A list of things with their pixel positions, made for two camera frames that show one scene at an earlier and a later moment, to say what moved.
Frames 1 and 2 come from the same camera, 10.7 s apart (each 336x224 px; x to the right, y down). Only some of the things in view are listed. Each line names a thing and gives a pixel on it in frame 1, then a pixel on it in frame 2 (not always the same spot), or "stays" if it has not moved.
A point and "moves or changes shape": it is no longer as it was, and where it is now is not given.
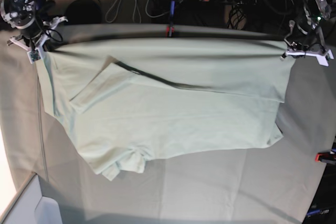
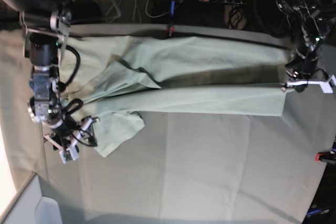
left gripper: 317,51 -> 326,85
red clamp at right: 327,157 stays
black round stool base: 83,11 stays
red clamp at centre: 170,29 stays
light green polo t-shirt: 126,101 moves or changes shape
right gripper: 33,54 -> 71,152
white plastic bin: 32,208 stays
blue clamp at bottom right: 321,211 stays
